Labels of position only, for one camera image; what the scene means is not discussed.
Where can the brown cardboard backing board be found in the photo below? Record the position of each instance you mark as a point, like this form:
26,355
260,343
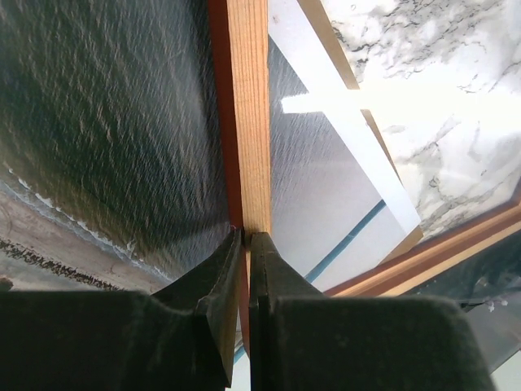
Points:
304,35

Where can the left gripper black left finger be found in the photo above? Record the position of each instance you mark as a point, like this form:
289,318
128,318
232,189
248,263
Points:
179,338

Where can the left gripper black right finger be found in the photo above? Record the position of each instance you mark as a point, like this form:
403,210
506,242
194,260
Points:
301,339

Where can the orange wooden picture frame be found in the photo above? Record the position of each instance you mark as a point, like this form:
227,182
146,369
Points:
239,35

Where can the landscape photo print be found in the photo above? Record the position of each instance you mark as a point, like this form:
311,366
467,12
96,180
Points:
112,168

